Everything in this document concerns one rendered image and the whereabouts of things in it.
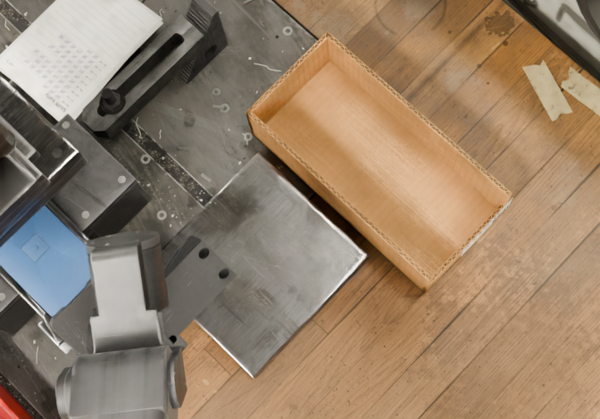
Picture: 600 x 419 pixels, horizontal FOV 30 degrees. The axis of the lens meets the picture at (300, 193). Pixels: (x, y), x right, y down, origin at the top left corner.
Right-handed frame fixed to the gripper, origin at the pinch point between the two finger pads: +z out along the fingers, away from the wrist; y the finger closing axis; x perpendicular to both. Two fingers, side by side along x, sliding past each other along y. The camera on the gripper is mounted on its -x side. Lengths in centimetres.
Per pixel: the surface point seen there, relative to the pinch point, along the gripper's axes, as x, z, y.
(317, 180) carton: -24.1, 0.1, -6.2
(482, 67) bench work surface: -46.5, 3.6, -12.1
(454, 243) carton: -29.8, -1.8, -21.0
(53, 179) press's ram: -5.8, -7.6, 13.4
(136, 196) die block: -10.9, 8.5, 3.8
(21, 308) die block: 4.9, 9.0, 3.8
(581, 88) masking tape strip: -51, -2, -20
